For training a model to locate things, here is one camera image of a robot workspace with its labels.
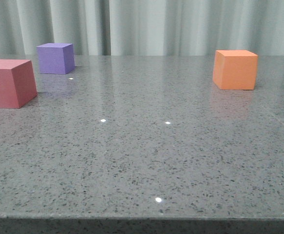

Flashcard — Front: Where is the orange foam cube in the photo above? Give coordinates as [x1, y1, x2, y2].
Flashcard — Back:
[212, 50, 258, 90]

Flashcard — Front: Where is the purple foam cube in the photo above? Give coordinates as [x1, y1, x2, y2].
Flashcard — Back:
[37, 43, 75, 75]

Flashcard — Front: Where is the red foam cube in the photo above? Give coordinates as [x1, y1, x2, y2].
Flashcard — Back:
[0, 59, 38, 109]

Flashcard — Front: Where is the pale green curtain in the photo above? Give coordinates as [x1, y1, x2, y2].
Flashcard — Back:
[0, 0, 284, 56]

